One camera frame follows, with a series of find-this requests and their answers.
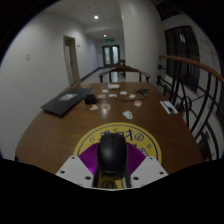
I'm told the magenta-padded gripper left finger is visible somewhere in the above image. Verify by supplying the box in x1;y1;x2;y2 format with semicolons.
55;142;101;189

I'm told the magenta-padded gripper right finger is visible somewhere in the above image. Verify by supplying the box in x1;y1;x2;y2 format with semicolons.
124;143;169;190

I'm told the black computer mouse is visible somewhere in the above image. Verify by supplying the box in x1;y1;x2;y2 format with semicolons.
96;132;129;177

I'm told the white power strip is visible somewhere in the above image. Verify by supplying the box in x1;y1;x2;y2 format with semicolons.
159;100;180;115

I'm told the black laptop with sticker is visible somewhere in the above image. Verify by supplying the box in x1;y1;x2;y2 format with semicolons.
40;87;96;117

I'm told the small black box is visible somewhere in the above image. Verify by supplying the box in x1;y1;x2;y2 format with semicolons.
83;94;97;106

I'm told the wooden armchair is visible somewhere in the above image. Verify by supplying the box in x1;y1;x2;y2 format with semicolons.
98;65;151;84

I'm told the white side door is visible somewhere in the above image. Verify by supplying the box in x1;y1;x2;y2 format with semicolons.
63;35;81;87

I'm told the railing with wooden handrail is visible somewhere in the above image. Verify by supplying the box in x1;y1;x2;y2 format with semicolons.
156;54;224;163

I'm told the dark window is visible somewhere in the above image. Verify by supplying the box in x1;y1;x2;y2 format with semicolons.
164;25;202;93

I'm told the glass double door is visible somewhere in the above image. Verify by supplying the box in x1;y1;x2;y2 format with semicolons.
101;44;121;68

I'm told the black cable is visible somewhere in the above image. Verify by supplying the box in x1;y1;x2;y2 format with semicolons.
95;87;150;102

